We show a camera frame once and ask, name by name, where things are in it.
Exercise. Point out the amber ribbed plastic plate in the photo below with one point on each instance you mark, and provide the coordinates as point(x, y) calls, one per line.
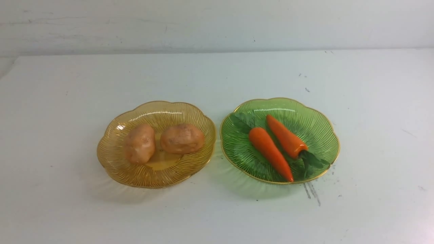
point(163, 169)

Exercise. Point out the toy potato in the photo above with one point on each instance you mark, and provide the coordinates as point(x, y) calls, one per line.
point(140, 144)
point(182, 139)

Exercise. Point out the toy carrot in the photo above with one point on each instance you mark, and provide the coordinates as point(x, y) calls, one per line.
point(295, 147)
point(262, 142)

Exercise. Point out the green ribbed plastic plate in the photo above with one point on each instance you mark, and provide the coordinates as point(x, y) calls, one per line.
point(308, 124)

